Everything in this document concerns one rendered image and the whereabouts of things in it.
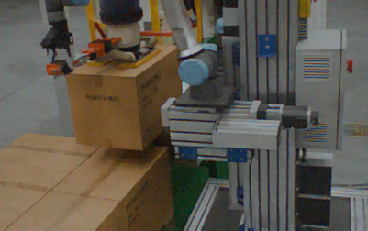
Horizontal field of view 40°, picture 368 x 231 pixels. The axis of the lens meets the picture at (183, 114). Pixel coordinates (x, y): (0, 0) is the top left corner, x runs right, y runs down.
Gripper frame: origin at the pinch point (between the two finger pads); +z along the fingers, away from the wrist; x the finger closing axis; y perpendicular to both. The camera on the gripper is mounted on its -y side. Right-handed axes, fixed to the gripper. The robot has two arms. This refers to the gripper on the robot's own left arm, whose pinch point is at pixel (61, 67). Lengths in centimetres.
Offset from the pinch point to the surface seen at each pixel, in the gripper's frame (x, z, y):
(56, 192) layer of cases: 16, 67, 3
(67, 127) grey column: 103, 98, 140
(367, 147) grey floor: -128, 116, 200
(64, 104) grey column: 102, 78, 140
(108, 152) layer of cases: 11, 66, 49
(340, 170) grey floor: -111, 117, 157
